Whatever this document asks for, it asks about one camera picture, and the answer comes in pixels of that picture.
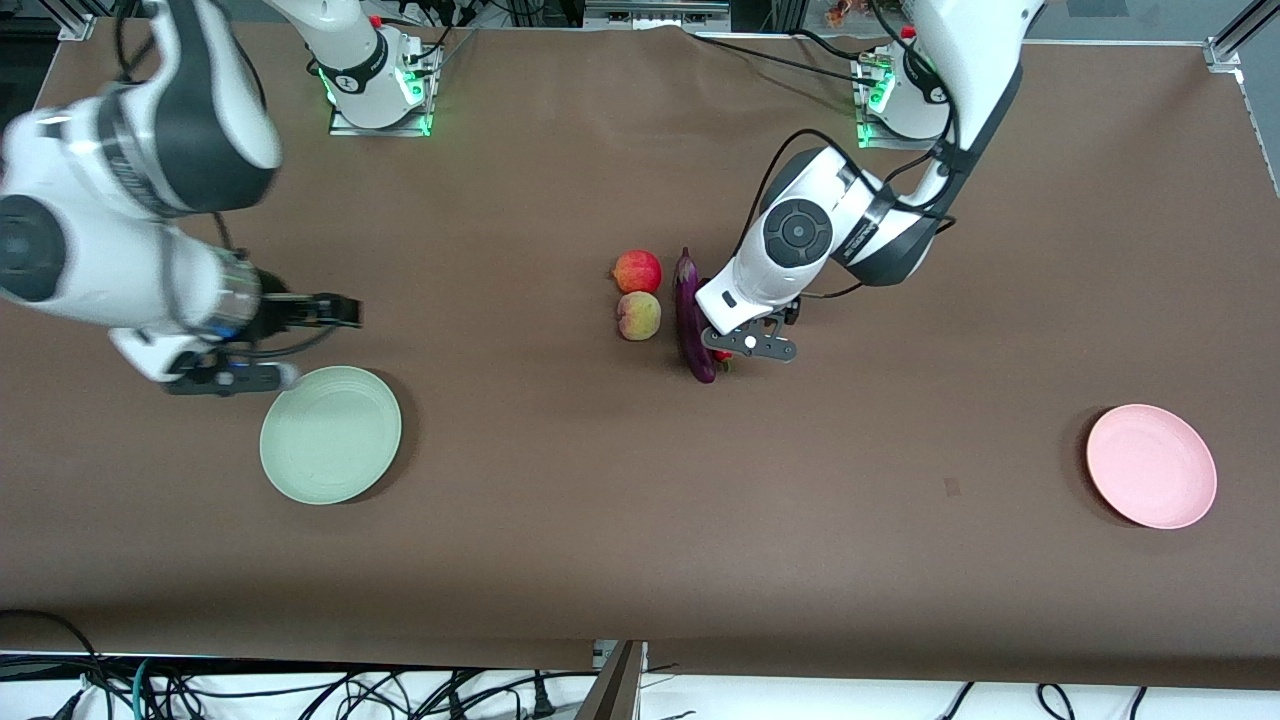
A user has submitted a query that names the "purple eggplant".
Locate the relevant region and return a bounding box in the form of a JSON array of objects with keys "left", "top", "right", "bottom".
[{"left": 673, "top": 246, "right": 718, "bottom": 385}]

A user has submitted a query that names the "yellow pink peach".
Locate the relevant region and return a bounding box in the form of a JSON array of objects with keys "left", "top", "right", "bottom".
[{"left": 616, "top": 290, "right": 663, "bottom": 343}]

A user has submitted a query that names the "red apple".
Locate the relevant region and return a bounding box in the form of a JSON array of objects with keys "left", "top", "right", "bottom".
[{"left": 612, "top": 249, "right": 664, "bottom": 295}]

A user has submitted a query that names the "light green plate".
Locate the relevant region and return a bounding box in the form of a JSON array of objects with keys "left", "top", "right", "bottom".
[{"left": 259, "top": 365, "right": 403, "bottom": 506}]

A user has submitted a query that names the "brown table cover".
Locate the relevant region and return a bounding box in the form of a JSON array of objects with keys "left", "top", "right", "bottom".
[{"left": 0, "top": 18, "right": 1280, "bottom": 691}]

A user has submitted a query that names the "grey metal box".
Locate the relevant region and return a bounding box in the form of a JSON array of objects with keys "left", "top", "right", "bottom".
[{"left": 583, "top": 0, "right": 733, "bottom": 31}]

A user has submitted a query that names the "pink plate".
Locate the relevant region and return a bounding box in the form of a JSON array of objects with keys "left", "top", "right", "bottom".
[{"left": 1086, "top": 403, "right": 1219, "bottom": 530}]

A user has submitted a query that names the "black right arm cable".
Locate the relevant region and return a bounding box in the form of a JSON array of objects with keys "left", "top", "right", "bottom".
[{"left": 112, "top": 0, "right": 346, "bottom": 361}]

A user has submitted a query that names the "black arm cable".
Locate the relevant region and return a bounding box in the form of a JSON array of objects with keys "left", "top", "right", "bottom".
[
  {"left": 738, "top": 128, "right": 963, "bottom": 301},
  {"left": 112, "top": 0, "right": 346, "bottom": 361}
]

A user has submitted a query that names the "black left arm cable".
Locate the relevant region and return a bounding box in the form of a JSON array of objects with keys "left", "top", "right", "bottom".
[{"left": 738, "top": 128, "right": 963, "bottom": 301}]

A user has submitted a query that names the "black cable on table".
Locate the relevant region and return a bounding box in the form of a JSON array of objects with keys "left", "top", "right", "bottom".
[{"left": 690, "top": 28, "right": 873, "bottom": 86}]

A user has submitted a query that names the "aluminium frame profile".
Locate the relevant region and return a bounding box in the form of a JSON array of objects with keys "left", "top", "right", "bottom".
[
  {"left": 55, "top": 0, "right": 99, "bottom": 43},
  {"left": 1203, "top": 0, "right": 1280, "bottom": 73}
]

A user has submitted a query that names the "dark table support post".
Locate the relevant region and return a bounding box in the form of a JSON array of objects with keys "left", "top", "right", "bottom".
[{"left": 578, "top": 640, "right": 648, "bottom": 720}]

